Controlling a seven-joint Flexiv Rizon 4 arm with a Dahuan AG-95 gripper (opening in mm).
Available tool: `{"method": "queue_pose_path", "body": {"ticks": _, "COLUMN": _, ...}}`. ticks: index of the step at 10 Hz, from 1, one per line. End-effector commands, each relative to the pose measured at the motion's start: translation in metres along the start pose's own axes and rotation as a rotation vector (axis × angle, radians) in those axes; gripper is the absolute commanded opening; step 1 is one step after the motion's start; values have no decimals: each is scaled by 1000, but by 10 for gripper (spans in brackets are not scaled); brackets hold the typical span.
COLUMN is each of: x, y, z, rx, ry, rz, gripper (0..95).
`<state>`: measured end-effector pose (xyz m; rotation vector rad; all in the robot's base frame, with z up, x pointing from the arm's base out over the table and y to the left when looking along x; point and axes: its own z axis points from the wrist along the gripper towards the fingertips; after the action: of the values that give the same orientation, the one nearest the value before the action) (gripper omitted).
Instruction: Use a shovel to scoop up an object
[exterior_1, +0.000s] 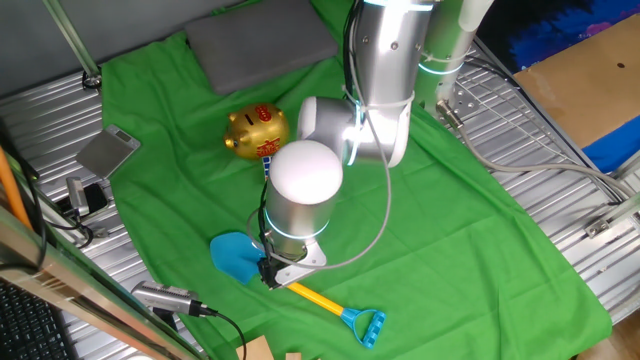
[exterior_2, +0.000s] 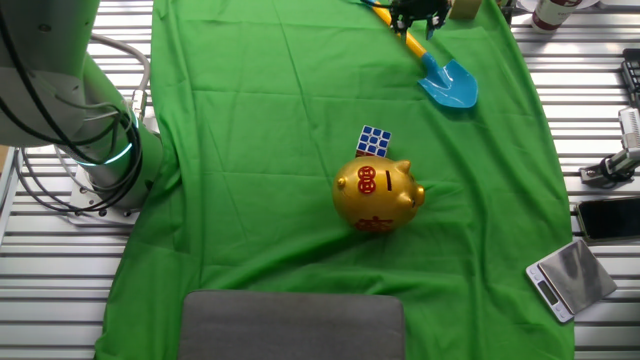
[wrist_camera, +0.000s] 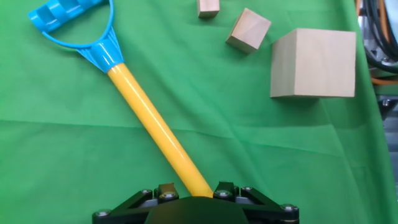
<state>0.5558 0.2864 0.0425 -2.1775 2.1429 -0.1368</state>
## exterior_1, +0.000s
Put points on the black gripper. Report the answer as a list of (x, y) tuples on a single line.
[(292, 256)]

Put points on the blue yellow toy shovel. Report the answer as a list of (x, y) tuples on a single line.
[(232, 257)]

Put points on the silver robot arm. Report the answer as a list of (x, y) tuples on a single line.
[(305, 175)]

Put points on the Rubik's cube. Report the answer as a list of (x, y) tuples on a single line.
[(267, 167)]

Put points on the medium wooden block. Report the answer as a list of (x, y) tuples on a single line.
[(293, 356)]

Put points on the large wooden block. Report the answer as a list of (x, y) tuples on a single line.
[(256, 350)]

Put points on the golden piggy bank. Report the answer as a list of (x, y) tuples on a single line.
[(255, 130)]

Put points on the green cloth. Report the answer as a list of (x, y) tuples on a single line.
[(450, 240)]

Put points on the silver digital kitchen scale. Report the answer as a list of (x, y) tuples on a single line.
[(105, 152)]

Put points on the grey cushion pad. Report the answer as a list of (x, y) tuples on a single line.
[(250, 45)]

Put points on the black keyboard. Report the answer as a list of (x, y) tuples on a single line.
[(25, 330)]

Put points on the orange pole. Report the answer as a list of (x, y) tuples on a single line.
[(10, 185)]

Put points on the slanted aluminium strut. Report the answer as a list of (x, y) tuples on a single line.
[(70, 35)]

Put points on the brown cardboard sheet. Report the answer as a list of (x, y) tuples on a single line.
[(585, 85)]

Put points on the blue board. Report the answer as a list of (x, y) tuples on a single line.
[(617, 147)]

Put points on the blue purple poster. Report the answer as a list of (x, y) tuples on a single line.
[(550, 30)]

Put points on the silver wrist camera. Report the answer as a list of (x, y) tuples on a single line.
[(302, 267)]

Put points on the silver ribbed camera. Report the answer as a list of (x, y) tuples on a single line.
[(160, 295)]

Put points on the aluminium frame beam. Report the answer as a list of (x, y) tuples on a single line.
[(75, 287)]

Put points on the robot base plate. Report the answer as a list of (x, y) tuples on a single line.
[(465, 102)]

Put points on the aluminium rail with bracket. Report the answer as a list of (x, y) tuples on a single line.
[(612, 220)]

